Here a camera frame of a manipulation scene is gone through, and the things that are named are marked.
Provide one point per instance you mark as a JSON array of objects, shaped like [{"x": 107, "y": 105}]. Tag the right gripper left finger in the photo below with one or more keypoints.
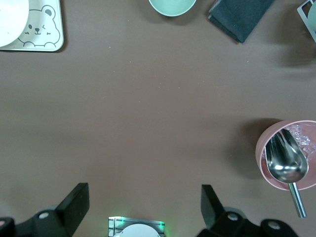
[{"x": 74, "y": 209}]

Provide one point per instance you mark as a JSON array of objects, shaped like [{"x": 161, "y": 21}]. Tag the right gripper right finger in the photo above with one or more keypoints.
[{"x": 214, "y": 217}]

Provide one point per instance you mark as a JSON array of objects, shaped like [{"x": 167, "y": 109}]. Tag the white round plate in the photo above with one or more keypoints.
[{"x": 12, "y": 19}]

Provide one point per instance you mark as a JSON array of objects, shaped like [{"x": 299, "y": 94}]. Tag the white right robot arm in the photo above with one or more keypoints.
[{"x": 139, "y": 232}]

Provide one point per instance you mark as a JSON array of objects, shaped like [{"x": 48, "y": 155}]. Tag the pink bowl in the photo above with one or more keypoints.
[{"x": 260, "y": 153}]

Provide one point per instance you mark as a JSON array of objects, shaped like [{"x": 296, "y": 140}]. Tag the shiny metal scoop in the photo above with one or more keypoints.
[{"x": 286, "y": 170}]

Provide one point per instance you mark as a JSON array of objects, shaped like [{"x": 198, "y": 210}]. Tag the clear plastic ice cubes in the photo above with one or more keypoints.
[{"x": 302, "y": 140}]

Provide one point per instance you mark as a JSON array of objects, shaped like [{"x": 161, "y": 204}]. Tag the cream bear print tray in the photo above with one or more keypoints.
[{"x": 12, "y": 46}]

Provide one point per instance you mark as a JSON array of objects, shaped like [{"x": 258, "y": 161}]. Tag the dark grey folded cloth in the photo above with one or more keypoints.
[{"x": 237, "y": 17}]

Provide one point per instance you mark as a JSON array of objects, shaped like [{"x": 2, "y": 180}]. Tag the pale green bowl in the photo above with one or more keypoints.
[{"x": 172, "y": 7}]

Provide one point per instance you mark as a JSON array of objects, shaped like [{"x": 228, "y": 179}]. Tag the sage green cup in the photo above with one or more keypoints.
[{"x": 313, "y": 14}]

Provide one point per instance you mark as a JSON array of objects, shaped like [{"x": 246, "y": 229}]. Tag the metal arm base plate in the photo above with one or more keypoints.
[{"x": 113, "y": 224}]

